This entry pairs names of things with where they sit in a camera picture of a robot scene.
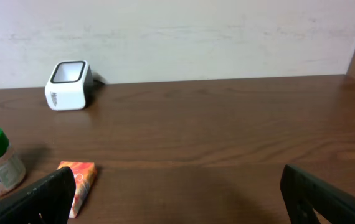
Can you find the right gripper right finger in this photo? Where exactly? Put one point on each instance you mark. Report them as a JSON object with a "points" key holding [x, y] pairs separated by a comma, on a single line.
{"points": [[305, 195]]}

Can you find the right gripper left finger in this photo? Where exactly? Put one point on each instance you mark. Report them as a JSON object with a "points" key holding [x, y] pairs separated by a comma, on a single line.
{"points": [[49, 200]]}

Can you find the orange small packet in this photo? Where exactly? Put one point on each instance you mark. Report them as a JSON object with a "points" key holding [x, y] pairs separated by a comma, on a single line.
{"points": [[84, 174]]}

